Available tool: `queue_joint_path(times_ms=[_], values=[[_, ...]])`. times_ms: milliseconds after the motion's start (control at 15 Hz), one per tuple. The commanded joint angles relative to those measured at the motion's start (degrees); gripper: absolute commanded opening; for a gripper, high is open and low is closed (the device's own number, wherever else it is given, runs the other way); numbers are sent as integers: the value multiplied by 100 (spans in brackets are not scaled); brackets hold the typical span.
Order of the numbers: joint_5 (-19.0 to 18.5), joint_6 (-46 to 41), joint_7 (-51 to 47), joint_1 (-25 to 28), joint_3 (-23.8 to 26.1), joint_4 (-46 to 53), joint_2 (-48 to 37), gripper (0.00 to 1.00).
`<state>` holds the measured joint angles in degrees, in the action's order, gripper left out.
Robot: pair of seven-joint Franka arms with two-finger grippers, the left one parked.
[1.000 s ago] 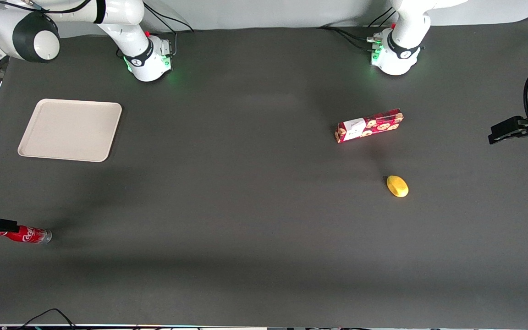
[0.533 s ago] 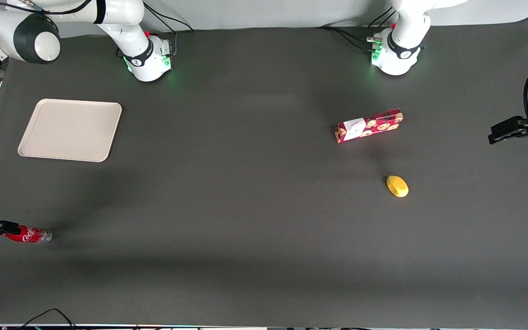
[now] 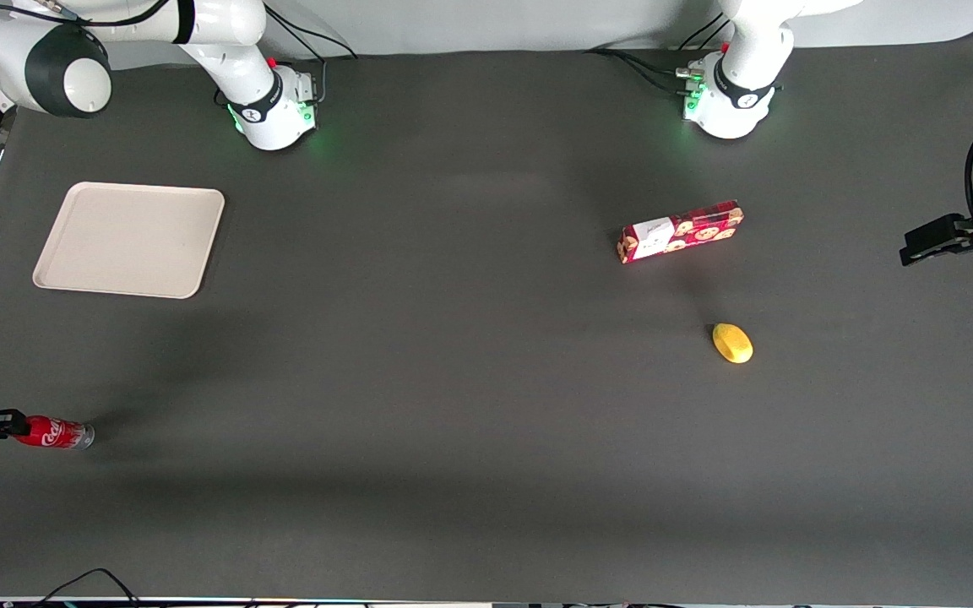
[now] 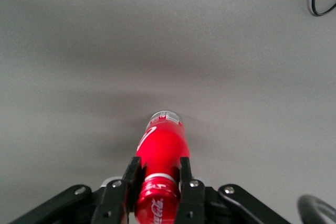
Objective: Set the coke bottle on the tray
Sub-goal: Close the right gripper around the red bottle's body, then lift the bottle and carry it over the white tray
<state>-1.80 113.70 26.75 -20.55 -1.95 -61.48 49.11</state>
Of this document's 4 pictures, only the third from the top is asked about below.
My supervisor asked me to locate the black cable at table edge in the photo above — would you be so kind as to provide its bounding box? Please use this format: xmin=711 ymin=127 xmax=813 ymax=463
xmin=30 ymin=567 xmax=143 ymax=608

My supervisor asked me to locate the red soda can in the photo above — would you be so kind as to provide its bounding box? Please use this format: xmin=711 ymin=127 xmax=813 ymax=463
xmin=12 ymin=415 xmax=95 ymax=451

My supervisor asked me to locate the red cookie box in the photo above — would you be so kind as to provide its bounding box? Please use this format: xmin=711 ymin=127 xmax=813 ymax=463
xmin=617 ymin=199 xmax=745 ymax=265

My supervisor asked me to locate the white rectangular plastic tray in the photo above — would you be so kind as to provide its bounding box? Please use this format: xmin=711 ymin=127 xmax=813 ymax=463
xmin=32 ymin=182 xmax=226 ymax=301

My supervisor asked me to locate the black right arm base cable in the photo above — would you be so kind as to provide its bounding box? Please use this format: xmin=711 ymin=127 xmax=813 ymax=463
xmin=264 ymin=4 xmax=361 ymax=104

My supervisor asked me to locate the yellow lemon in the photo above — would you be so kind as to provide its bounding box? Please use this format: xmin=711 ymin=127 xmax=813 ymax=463
xmin=711 ymin=323 xmax=754 ymax=365

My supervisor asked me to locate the black cable along right arm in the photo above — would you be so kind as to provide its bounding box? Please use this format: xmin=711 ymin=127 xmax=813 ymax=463
xmin=0 ymin=0 xmax=179 ymax=28

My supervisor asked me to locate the black arm base cable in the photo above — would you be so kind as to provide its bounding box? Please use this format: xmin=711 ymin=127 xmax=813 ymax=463
xmin=585 ymin=12 xmax=726 ymax=95
xmin=264 ymin=4 xmax=361 ymax=104

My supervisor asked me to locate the black left arm base cable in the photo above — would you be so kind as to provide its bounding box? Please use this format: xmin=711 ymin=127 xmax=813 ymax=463
xmin=585 ymin=12 xmax=726 ymax=95

